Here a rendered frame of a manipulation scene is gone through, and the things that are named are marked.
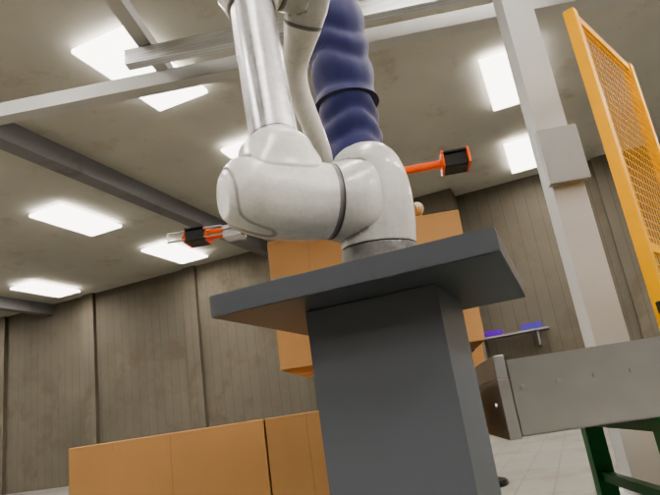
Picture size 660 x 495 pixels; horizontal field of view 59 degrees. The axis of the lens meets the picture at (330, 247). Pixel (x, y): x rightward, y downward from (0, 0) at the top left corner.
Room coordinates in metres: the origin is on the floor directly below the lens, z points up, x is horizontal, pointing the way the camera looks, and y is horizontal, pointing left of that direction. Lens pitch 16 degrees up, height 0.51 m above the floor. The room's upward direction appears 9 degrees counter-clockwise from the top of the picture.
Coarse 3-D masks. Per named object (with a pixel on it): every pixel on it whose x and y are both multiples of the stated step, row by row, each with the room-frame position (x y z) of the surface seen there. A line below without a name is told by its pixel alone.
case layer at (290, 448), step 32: (288, 416) 1.74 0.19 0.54; (96, 448) 1.78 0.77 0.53; (128, 448) 1.78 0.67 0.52; (160, 448) 1.77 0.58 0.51; (192, 448) 1.76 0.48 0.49; (224, 448) 1.75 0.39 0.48; (256, 448) 1.75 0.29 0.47; (288, 448) 1.74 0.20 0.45; (320, 448) 1.73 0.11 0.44; (96, 480) 1.78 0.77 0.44; (128, 480) 1.78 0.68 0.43; (160, 480) 1.77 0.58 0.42; (192, 480) 1.76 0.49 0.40; (224, 480) 1.75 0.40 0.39; (256, 480) 1.75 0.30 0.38; (288, 480) 1.74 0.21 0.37; (320, 480) 1.73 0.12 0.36
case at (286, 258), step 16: (416, 224) 1.69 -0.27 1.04; (432, 224) 1.68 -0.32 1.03; (448, 224) 1.68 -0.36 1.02; (320, 240) 1.72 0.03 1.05; (416, 240) 1.69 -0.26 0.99; (432, 240) 1.68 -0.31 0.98; (272, 256) 1.73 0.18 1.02; (288, 256) 1.73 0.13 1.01; (304, 256) 1.72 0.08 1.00; (320, 256) 1.72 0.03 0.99; (336, 256) 1.71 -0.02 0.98; (272, 272) 1.73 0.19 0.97; (288, 272) 1.73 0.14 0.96; (304, 272) 1.72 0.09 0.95; (480, 320) 1.67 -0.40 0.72; (288, 336) 1.73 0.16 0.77; (304, 336) 1.73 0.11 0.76; (480, 336) 1.67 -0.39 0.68; (288, 352) 1.73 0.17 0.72; (304, 352) 1.73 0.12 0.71; (288, 368) 1.73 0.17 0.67; (304, 368) 1.78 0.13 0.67
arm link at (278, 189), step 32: (224, 0) 1.09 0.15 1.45; (256, 0) 1.07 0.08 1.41; (256, 32) 1.05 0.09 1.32; (256, 64) 1.04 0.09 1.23; (256, 96) 1.03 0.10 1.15; (288, 96) 1.06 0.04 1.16; (256, 128) 1.03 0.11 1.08; (288, 128) 1.01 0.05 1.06; (256, 160) 0.97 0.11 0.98; (288, 160) 0.98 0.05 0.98; (320, 160) 1.02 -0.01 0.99; (224, 192) 0.99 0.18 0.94; (256, 192) 0.96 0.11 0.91; (288, 192) 0.97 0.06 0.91; (320, 192) 1.00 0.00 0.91; (256, 224) 1.00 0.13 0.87; (288, 224) 1.01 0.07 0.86; (320, 224) 1.03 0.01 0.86
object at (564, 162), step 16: (560, 128) 2.71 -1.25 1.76; (576, 128) 2.71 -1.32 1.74; (544, 144) 2.72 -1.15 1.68; (560, 144) 2.71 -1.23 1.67; (576, 144) 2.71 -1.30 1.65; (544, 160) 2.72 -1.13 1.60; (560, 160) 2.71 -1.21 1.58; (576, 160) 2.71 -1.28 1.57; (560, 176) 2.72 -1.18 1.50; (576, 176) 2.71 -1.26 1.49
